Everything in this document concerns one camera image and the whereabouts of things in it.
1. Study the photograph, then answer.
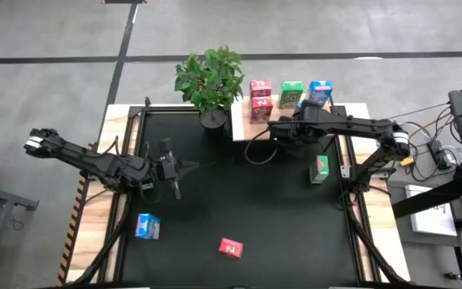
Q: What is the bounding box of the green potted plant black pot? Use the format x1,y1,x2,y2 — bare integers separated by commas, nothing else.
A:
173,44,245,130

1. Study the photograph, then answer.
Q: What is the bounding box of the yellow black hazard tape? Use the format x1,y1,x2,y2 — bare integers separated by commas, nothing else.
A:
56,142,98,287

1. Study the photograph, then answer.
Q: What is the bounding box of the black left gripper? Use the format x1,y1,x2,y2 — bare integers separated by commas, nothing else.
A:
152,137,201,201

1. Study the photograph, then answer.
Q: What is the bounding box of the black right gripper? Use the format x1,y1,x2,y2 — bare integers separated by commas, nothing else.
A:
269,100,330,145

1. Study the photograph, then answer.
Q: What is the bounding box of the black table mat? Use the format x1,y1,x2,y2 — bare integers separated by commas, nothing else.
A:
120,112,360,284

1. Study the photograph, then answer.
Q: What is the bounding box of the thin grey cable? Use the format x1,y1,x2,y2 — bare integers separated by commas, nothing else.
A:
382,102,452,121

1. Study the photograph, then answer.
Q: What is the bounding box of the black power adapter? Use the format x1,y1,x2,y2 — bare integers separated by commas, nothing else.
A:
427,140,452,170

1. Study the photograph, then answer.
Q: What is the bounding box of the wooden shelf board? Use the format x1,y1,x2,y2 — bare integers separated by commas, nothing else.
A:
230,94,336,142

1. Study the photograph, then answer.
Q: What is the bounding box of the black diagonal beam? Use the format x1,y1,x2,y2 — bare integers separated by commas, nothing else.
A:
391,166,462,220

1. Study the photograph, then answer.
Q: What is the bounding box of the grey side table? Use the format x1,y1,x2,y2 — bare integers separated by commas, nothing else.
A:
387,176,462,289

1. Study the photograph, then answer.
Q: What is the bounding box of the black metal table frame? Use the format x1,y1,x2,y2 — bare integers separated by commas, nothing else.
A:
68,87,411,287

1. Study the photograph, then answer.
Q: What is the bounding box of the red cereal box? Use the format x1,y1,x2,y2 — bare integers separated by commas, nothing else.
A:
249,79,273,98
217,237,245,259
249,96,274,124

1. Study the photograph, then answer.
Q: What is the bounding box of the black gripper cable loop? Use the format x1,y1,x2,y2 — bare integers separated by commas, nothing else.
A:
244,128,281,165

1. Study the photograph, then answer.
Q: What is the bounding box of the white board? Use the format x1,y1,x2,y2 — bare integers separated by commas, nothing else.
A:
405,184,459,237

